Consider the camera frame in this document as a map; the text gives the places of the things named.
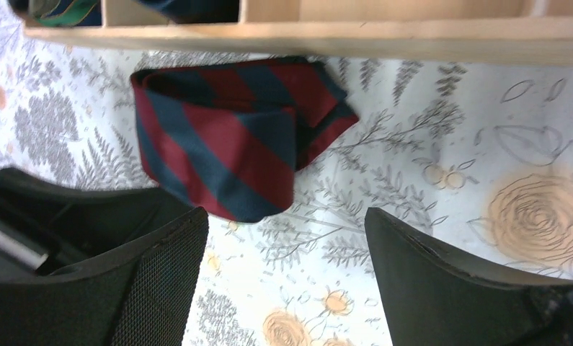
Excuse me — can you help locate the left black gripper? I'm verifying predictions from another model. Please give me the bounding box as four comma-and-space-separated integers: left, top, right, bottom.
0, 167, 191, 278

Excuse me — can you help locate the floral table mat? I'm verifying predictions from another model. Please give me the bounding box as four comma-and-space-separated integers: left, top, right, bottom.
0, 1, 573, 345

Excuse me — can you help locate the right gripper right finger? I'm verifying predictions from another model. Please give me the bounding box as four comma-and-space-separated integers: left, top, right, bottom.
365, 208, 573, 345

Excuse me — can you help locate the red navy striped tie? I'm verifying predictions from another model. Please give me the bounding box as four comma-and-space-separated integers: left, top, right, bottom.
130, 56, 359, 223

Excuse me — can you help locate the brown black rolled tie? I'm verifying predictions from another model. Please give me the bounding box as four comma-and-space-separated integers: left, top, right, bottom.
8, 0, 102, 27

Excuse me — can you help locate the wooden compartment tray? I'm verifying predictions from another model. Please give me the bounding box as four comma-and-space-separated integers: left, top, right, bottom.
23, 1, 573, 66

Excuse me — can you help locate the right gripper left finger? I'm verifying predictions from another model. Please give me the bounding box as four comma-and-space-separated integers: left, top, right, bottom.
0, 208, 208, 345

